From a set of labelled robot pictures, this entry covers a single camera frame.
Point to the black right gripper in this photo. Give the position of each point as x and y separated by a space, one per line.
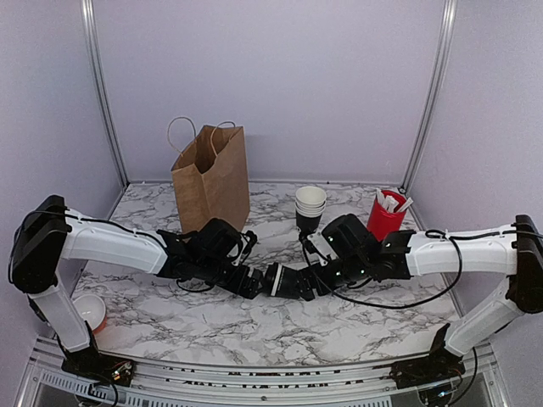
306 285

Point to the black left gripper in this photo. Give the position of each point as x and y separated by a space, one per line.
249 291

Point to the single black coffee cup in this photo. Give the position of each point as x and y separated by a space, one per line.
286 283

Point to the brown paper bag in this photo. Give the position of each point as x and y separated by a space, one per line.
210 176

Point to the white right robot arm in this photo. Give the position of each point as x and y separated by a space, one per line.
515 251

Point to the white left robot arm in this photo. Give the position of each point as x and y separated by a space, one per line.
53 234

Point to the stack of paper coffee cups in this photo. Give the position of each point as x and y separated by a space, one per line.
310 203

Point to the red utensil cup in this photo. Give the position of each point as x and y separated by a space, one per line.
388 212

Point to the orange white bowl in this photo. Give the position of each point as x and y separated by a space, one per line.
92 310

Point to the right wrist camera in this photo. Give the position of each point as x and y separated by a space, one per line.
315 243

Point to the front aluminium rail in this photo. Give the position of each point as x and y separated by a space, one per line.
163 383

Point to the right aluminium frame post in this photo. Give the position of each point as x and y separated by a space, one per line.
437 77

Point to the aluminium frame post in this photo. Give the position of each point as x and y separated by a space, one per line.
91 34
437 77

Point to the left aluminium frame post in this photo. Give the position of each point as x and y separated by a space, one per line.
91 34

